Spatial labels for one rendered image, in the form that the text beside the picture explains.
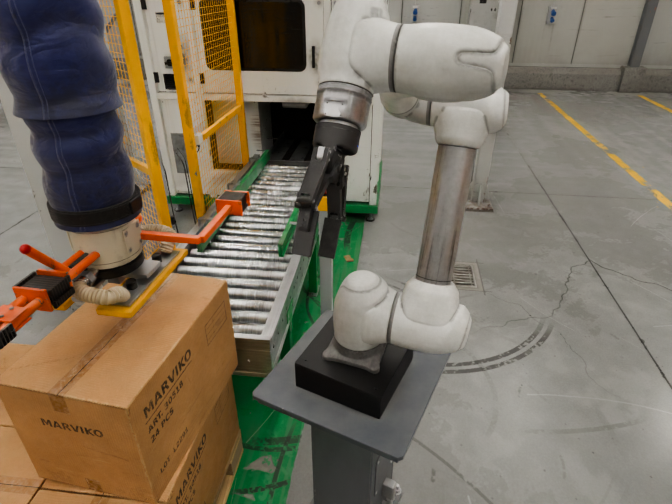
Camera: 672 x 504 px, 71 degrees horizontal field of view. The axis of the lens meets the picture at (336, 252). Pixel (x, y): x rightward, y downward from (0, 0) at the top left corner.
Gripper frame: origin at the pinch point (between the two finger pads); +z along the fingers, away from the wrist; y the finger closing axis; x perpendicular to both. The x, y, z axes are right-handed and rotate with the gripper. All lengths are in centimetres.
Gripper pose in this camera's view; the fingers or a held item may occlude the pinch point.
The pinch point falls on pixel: (315, 249)
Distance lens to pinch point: 77.7
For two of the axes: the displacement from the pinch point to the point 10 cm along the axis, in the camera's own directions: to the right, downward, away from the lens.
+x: 9.5, 1.8, -2.6
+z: -1.8, 9.8, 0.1
